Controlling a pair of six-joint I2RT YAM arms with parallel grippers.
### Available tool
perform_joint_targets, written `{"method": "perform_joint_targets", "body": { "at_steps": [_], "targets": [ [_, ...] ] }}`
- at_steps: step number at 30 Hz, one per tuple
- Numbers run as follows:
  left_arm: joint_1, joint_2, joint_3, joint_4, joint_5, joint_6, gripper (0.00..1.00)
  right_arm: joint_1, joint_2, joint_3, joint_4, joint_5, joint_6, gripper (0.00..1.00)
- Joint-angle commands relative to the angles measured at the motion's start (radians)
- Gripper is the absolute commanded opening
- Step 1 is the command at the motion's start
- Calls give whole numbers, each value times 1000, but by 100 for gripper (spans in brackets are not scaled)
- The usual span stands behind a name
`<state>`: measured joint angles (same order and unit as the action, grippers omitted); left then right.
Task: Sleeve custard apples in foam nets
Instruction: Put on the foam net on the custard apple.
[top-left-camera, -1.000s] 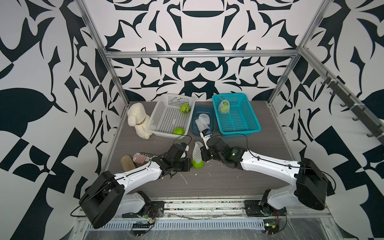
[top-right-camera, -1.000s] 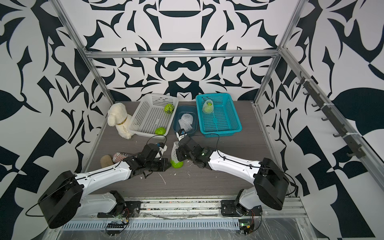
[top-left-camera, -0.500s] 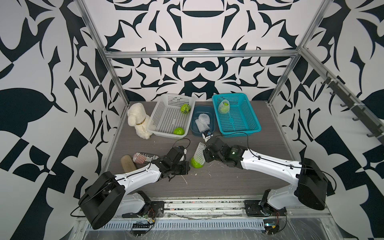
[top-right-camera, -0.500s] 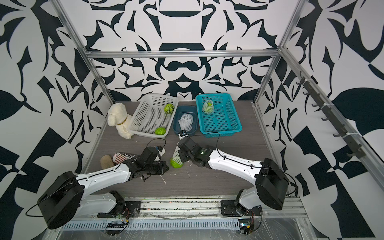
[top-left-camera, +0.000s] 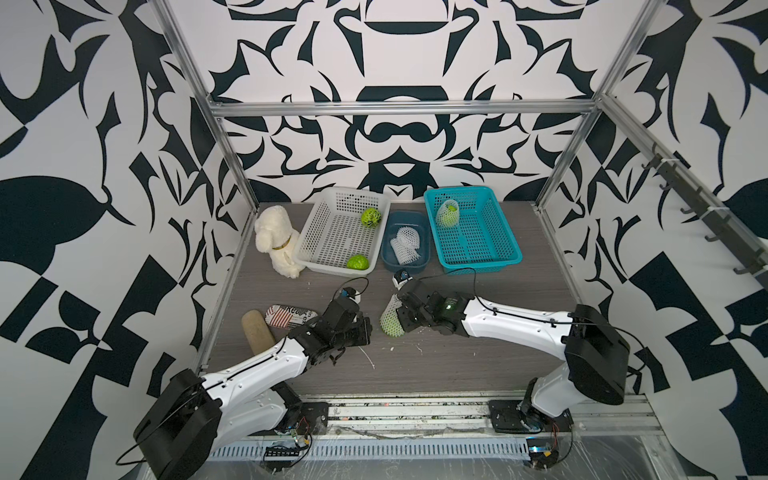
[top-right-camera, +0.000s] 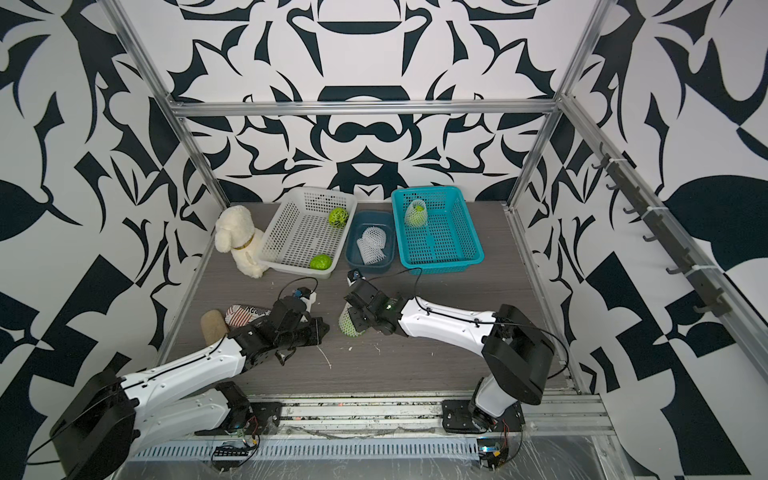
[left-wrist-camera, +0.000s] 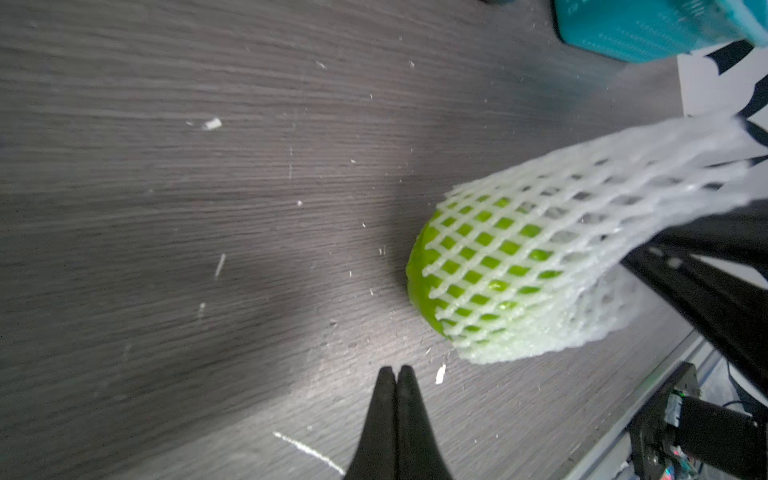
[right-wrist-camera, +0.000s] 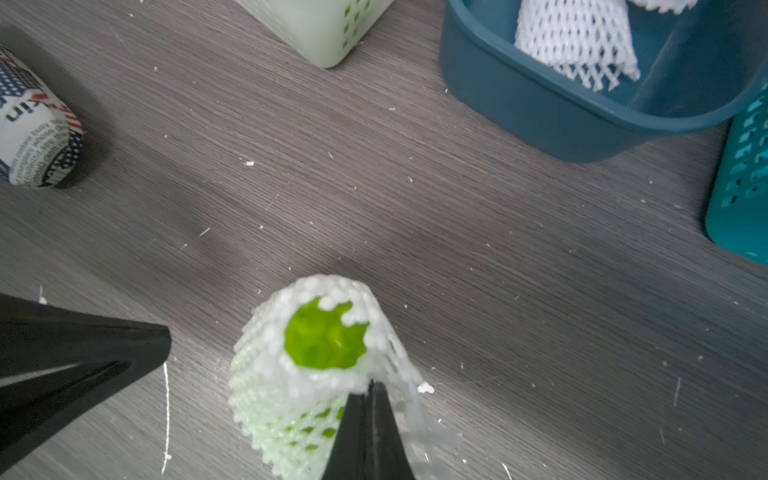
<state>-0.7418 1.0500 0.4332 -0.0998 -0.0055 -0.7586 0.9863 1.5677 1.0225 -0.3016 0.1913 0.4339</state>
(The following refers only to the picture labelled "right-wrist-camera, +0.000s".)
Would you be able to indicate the white perforated plastic basket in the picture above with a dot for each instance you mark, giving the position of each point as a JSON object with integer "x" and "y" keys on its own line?
{"x": 321, "y": 31}

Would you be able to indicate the dark blue plastic tub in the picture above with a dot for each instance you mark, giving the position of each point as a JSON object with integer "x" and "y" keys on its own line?
{"x": 698, "y": 69}

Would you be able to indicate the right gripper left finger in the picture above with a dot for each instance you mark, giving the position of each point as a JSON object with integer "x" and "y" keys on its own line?
{"x": 347, "y": 460}

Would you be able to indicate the teal perforated plastic basket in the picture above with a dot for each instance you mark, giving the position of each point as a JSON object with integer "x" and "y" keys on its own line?
{"x": 736, "y": 217}

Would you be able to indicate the patterned small pouch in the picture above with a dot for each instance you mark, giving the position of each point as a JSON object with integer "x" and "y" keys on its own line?
{"x": 41, "y": 137}

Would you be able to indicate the green custard apple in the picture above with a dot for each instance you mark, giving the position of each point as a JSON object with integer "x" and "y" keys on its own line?
{"x": 318, "y": 339}

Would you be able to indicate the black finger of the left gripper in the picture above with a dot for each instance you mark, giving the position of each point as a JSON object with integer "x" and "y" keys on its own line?
{"x": 57, "y": 364}

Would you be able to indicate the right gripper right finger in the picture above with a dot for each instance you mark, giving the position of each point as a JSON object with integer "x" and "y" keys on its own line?
{"x": 388, "y": 460}

